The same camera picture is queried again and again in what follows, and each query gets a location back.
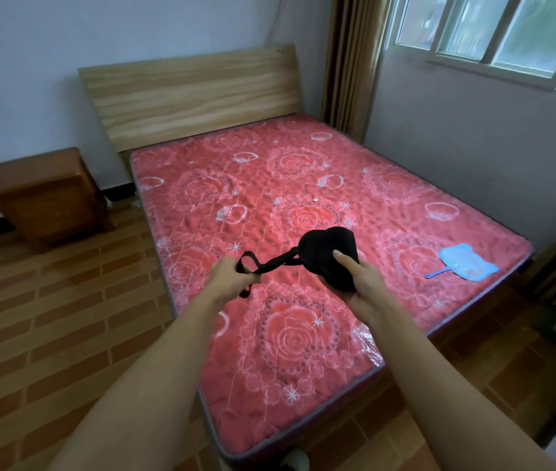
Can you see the brown wooden nightstand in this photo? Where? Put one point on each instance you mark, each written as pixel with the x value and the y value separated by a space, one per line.
pixel 45 193

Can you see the person's right forearm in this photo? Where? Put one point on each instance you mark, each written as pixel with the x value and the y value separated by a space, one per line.
pixel 454 392

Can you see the person's left forearm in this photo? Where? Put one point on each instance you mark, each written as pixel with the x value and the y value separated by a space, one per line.
pixel 145 382

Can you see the blue hand fan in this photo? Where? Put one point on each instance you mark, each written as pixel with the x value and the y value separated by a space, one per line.
pixel 466 262

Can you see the person's left hand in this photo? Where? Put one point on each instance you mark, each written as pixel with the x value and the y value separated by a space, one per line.
pixel 229 281

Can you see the black bra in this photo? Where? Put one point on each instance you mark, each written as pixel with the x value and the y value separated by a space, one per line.
pixel 329 255

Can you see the red floral mattress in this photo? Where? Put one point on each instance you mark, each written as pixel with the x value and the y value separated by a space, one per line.
pixel 302 230

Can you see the person's left fingers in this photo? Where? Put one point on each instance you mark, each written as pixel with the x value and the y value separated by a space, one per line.
pixel 246 273

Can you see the brown curtain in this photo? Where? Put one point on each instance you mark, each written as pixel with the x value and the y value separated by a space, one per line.
pixel 354 63

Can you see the person's right hand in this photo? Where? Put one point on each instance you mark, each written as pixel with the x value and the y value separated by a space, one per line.
pixel 363 289

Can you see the person's right thumb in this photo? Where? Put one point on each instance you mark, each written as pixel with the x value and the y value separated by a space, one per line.
pixel 346 262

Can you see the white framed window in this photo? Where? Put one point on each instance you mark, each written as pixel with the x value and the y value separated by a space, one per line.
pixel 498 31

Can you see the wooden headboard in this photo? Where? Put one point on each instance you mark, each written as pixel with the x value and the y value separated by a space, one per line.
pixel 194 95

